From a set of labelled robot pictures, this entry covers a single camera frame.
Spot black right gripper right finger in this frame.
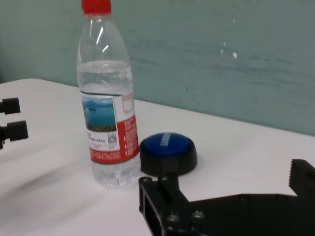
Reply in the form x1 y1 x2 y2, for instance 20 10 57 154
287 158 315 198

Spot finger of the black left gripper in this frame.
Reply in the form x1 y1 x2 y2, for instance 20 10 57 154
0 97 21 115
0 120 29 150

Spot clear red-capped water bottle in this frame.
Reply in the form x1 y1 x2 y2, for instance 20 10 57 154
76 0 141 189

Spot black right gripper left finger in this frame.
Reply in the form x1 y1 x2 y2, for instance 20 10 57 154
138 158 190 236

